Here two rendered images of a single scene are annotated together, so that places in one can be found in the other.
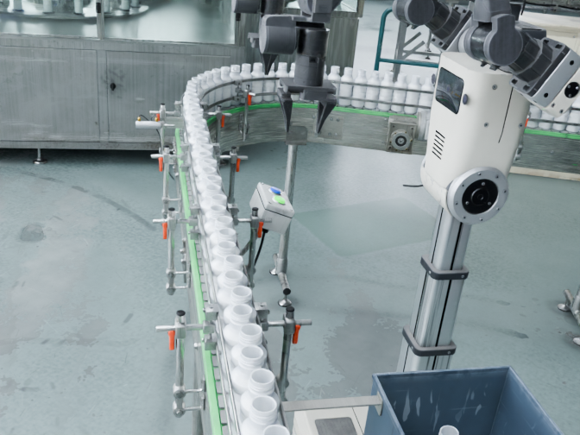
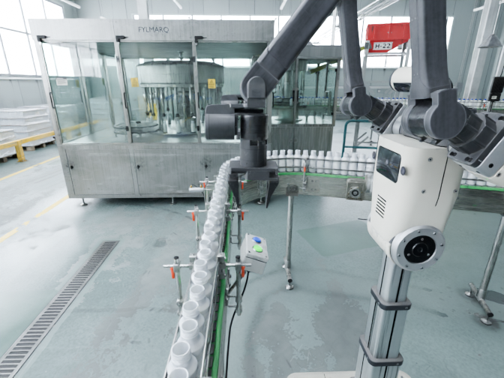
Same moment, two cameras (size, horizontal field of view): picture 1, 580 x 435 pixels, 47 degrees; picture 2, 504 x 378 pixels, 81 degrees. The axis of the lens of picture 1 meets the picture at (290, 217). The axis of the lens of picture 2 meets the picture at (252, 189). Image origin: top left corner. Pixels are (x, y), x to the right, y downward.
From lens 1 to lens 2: 0.70 m
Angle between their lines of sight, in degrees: 12
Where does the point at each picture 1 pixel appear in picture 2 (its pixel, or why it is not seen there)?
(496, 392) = not seen: outside the picture
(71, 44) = (185, 146)
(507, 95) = (442, 166)
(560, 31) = not seen: hidden behind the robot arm
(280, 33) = (219, 119)
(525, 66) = (466, 139)
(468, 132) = (407, 198)
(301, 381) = (296, 345)
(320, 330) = (310, 307)
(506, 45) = (448, 118)
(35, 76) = (169, 163)
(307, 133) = (298, 189)
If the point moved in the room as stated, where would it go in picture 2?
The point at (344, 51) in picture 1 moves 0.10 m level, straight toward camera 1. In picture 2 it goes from (326, 143) to (326, 144)
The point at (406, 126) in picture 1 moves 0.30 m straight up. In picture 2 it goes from (358, 184) to (364, 142)
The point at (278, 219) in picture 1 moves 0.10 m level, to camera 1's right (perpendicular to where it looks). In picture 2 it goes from (256, 264) to (286, 267)
